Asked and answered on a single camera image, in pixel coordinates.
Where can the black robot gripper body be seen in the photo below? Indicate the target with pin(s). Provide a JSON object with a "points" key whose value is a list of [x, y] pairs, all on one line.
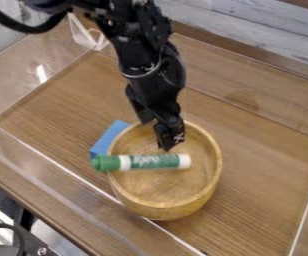
{"points": [[138, 30]]}

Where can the blue foam block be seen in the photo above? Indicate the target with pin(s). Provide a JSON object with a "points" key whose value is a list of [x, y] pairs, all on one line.
{"points": [[103, 142]]}

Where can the clear acrylic tray wall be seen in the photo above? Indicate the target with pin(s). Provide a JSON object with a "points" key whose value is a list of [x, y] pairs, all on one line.
{"points": [[82, 211]]}

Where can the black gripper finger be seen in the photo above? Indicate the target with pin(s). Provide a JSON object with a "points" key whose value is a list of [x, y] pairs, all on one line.
{"points": [[142, 112], [169, 135]]}

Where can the brown wooden bowl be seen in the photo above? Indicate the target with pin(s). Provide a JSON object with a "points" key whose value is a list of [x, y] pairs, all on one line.
{"points": [[170, 194]]}

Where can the black metal stand base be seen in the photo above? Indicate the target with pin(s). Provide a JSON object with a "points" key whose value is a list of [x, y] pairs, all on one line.
{"points": [[30, 245]]}

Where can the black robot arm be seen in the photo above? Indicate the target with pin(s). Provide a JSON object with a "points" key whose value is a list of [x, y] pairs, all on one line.
{"points": [[57, 9]]}

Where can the clear acrylic corner bracket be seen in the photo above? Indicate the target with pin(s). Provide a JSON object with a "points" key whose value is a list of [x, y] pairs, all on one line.
{"points": [[89, 38]]}

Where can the green Expo marker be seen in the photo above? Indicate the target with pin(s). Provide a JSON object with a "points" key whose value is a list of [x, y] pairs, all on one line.
{"points": [[106, 163]]}

